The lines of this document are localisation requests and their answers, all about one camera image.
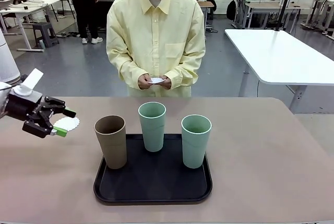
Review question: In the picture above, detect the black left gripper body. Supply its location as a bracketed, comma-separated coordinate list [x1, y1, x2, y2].
[4, 90, 43, 121]

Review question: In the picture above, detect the brown tall cup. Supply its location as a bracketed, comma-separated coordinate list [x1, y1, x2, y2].
[94, 115, 128, 170]

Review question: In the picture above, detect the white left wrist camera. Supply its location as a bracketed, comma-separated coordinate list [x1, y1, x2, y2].
[13, 68, 44, 97]

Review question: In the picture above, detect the white rounded table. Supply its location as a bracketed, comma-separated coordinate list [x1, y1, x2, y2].
[224, 28, 334, 113]

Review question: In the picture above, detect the white desk with clutter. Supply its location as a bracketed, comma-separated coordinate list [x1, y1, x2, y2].
[0, 0, 61, 52]

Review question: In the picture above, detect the person in yellow shirt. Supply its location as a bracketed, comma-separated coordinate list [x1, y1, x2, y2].
[105, 0, 207, 98]

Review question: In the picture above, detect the black plastic tray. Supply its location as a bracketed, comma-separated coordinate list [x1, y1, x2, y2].
[93, 133, 213, 206]

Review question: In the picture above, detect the person in floral shirt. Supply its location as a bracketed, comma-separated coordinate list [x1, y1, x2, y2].
[62, 0, 103, 45]

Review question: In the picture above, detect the person's left forearm yellow sleeve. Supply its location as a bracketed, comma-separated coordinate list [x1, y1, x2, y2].
[163, 56, 201, 89]

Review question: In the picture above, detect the grey plastic stool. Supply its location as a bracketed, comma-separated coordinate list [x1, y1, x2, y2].
[32, 22, 60, 49]

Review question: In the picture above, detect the white paper doily coaster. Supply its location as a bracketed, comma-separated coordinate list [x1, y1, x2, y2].
[146, 77, 167, 85]
[53, 116, 80, 133]

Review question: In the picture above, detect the person's left hand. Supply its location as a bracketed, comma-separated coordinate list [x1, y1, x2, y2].
[159, 76, 173, 90]

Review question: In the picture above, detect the black backpack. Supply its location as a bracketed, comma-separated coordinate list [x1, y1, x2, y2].
[226, 0, 237, 21]

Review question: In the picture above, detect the person's right hand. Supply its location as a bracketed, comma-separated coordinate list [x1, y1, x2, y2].
[137, 73, 155, 90]

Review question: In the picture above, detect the white cylinder pedestal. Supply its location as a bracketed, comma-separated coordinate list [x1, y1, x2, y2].
[0, 29, 21, 84]

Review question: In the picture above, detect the person's right forearm yellow sleeve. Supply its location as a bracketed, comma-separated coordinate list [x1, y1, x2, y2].
[114, 51, 150, 89]

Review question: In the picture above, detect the green tall cup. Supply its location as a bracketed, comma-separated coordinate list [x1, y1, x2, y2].
[137, 101, 167, 153]
[181, 114, 212, 169]

